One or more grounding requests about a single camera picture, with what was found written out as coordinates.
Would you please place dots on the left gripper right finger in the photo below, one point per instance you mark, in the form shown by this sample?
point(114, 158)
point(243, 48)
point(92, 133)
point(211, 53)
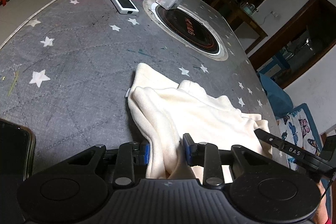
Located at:
point(207, 156)

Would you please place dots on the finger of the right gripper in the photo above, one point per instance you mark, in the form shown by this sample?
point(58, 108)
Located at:
point(268, 138)

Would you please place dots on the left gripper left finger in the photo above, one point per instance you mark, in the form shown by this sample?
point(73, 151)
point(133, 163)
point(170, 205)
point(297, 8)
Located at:
point(131, 163)

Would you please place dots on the cream white garment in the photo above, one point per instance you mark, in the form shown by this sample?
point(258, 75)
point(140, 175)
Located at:
point(164, 110)

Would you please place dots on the person's right hand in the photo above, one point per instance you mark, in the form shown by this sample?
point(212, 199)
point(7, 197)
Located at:
point(321, 215)

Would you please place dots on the blue upholstered chair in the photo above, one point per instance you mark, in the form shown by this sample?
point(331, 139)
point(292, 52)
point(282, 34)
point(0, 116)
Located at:
point(279, 100)

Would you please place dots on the butterfly print cushion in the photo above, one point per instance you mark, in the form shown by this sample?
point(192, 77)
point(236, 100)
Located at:
point(298, 128)

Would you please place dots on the grey star tablecloth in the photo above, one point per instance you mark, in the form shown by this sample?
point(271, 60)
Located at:
point(66, 77)

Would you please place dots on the black smartphone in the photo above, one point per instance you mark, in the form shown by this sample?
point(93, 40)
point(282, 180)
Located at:
point(17, 150)

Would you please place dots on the round black induction cooker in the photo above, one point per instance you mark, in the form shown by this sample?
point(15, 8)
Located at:
point(188, 28)

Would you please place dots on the dark wooden side table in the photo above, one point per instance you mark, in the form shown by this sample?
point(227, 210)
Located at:
point(237, 17)

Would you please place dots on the glass jar on table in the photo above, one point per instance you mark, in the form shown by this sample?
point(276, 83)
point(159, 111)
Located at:
point(248, 8)

